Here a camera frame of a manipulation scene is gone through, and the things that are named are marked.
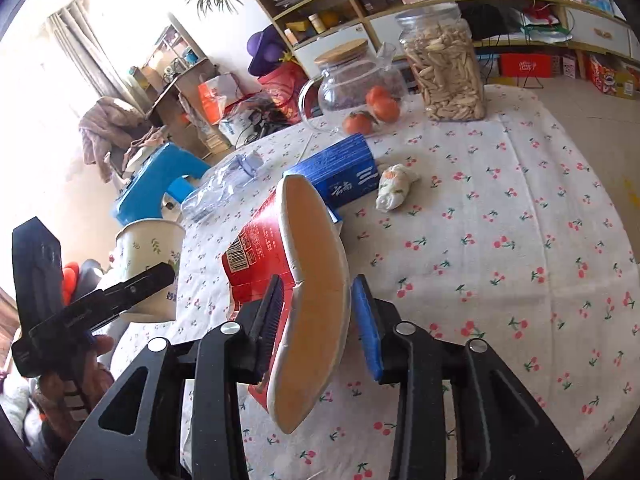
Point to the orange shopping bag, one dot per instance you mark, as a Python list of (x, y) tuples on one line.
[(217, 95)]

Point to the cherry print tablecloth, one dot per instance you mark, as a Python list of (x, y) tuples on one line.
[(508, 236)]

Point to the red instant noodle bowl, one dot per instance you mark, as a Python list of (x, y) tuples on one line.
[(292, 236)]

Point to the purple hat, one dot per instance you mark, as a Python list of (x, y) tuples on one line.
[(266, 49)]

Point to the dark blue cardboard box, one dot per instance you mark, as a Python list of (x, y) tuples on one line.
[(341, 173)]

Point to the background wooden bookshelf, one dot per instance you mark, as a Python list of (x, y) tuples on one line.
[(170, 79)]

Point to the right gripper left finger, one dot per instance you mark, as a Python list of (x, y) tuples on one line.
[(174, 413)]

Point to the long wooden tv cabinet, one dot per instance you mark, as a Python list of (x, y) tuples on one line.
[(494, 26)]

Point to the tangerine in jar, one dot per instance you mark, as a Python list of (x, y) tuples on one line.
[(361, 122), (377, 93), (386, 110)]

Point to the plastic jar of seeds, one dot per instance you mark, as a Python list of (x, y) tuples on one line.
[(438, 45)]

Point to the red box under cabinet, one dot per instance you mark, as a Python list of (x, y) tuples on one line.
[(521, 65)]

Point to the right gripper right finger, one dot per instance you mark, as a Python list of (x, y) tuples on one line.
[(456, 394)]

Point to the tangerine in jar right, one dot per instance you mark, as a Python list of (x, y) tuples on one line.
[(386, 110)]

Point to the red snack carton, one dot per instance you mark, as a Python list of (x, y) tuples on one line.
[(602, 74)]

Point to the small crumpled printed tissue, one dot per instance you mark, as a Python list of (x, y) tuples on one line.
[(394, 187)]

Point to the crushed clear plastic bottle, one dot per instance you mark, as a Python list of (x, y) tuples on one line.
[(219, 183)]

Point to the person's left hand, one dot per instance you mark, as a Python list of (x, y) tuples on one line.
[(51, 393)]

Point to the glass jar with bamboo lid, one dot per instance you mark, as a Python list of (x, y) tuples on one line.
[(347, 73)]

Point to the blue plastic stool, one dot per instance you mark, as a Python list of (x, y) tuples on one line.
[(164, 172)]

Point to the tangerine in jar top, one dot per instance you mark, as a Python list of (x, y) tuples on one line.
[(377, 93)]

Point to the tangerine in jar left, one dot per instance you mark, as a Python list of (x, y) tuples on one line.
[(361, 122)]

